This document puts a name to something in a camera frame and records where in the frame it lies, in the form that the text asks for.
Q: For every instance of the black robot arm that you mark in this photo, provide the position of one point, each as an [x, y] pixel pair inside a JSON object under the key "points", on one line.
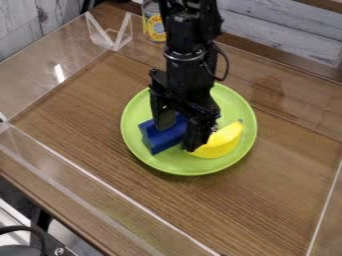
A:
{"points": [[193, 25]]}

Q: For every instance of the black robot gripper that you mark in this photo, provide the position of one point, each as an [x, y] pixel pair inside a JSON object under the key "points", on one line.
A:
{"points": [[181, 90]]}

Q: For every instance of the clear acrylic tray wall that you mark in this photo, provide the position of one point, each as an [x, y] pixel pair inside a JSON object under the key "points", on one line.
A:
{"points": [[108, 217]]}

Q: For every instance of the clear acrylic corner bracket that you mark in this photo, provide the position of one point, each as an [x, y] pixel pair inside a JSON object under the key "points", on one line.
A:
{"points": [[110, 38]]}

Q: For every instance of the black metal table bracket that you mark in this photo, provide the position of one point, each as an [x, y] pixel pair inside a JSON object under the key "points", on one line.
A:
{"points": [[57, 248]]}

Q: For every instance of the yellow toy banana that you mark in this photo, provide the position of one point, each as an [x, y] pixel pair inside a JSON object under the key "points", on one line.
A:
{"points": [[223, 141]]}

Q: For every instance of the blue foam block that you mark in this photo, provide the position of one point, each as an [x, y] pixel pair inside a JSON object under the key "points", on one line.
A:
{"points": [[161, 140]]}

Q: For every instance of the green round plate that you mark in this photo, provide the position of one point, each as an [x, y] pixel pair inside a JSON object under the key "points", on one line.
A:
{"points": [[176, 161]]}

